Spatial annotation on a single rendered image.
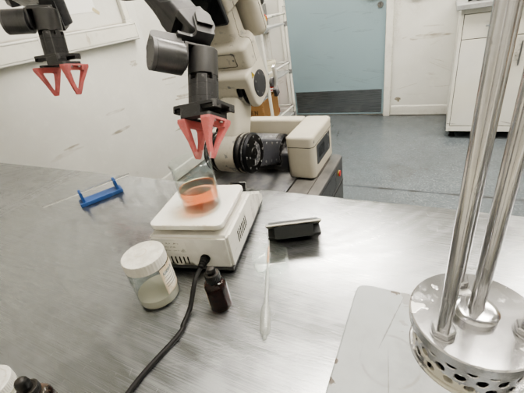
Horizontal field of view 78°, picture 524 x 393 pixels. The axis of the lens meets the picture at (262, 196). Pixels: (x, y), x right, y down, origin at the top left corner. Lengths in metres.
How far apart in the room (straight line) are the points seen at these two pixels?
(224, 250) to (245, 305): 0.08
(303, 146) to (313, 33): 2.11
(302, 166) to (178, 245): 1.06
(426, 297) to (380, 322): 0.20
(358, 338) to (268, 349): 0.10
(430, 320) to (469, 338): 0.02
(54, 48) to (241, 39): 0.63
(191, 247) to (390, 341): 0.29
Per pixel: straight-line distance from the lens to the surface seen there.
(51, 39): 1.04
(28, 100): 2.04
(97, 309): 0.56
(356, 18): 3.33
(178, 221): 0.50
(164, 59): 0.63
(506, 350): 0.22
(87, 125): 2.20
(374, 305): 0.44
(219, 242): 0.48
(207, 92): 0.63
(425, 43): 3.30
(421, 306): 0.23
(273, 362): 0.41
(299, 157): 1.49
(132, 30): 2.45
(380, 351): 0.40
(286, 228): 0.54
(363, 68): 3.38
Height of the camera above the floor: 1.09
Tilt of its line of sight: 30 degrees down
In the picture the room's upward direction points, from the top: 10 degrees counter-clockwise
